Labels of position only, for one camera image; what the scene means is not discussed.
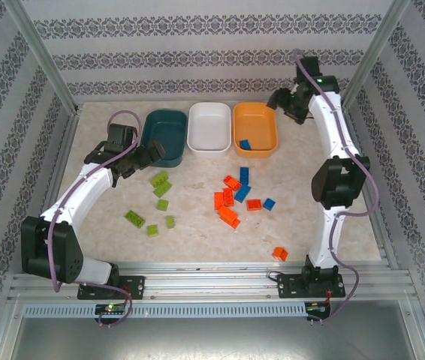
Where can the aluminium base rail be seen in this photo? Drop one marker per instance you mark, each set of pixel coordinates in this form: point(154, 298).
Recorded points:
point(212, 285)

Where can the small orange lego brick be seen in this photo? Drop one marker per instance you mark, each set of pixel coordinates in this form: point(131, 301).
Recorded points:
point(254, 204)
point(280, 254)

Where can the aluminium side rail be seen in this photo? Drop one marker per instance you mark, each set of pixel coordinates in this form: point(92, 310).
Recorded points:
point(385, 243)
point(63, 146)

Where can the aluminium frame post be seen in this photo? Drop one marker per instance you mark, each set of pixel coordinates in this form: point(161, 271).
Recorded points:
point(44, 56)
point(372, 56)

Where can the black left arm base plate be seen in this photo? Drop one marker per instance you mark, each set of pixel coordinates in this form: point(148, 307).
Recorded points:
point(133, 287)

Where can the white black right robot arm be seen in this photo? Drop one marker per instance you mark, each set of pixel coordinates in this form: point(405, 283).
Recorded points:
point(329, 123)

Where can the gray metal lower panel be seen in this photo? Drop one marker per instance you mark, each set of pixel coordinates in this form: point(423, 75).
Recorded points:
point(212, 341)

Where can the large green lego brick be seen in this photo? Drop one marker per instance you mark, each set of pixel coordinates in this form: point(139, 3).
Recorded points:
point(162, 189)
point(134, 219)
point(158, 179)

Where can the white plastic container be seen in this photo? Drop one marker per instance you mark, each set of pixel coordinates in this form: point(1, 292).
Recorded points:
point(209, 127)

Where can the teal plastic container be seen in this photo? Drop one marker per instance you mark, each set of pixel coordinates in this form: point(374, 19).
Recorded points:
point(167, 131)

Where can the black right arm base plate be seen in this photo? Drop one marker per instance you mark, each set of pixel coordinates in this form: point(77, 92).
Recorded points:
point(291, 287)

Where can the medium orange lego brick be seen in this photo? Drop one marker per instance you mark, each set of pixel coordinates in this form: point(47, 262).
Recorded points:
point(232, 182)

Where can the orange plastic container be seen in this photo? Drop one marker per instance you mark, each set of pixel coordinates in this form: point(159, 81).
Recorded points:
point(254, 123)

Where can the long blue lego brick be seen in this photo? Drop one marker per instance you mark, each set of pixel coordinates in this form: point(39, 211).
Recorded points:
point(245, 175)
point(242, 193)

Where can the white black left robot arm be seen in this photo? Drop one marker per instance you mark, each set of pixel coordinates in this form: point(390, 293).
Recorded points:
point(85, 191)

